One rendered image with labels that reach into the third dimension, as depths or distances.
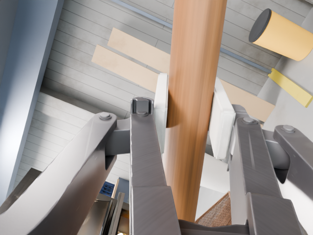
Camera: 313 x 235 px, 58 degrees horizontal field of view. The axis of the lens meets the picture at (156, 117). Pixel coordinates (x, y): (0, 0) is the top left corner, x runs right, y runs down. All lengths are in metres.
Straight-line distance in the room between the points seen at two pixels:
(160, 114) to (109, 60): 3.53
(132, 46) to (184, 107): 3.41
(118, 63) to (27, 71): 1.10
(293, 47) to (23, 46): 3.05
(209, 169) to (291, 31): 1.83
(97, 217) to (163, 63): 2.08
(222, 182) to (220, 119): 3.62
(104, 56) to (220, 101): 3.54
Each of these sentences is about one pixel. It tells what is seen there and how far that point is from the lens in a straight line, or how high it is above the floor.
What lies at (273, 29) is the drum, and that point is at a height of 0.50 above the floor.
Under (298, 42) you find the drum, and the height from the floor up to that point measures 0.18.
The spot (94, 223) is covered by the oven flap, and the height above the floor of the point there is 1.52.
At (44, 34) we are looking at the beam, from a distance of 3.59.
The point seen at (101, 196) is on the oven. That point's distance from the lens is 2.26.
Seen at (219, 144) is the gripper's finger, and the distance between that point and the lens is 0.16.
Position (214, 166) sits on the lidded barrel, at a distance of 3.71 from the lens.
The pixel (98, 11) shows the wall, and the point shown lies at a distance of 3.91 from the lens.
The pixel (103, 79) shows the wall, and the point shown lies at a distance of 4.05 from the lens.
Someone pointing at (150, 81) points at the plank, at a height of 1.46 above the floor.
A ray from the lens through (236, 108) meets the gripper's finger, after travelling 0.18.
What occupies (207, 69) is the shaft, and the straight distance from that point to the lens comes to 0.17.
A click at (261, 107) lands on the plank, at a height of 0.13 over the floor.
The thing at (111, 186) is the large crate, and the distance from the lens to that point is 4.44.
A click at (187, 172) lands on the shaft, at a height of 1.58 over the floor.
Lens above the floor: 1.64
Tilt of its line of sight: 7 degrees down
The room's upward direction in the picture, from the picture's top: 67 degrees counter-clockwise
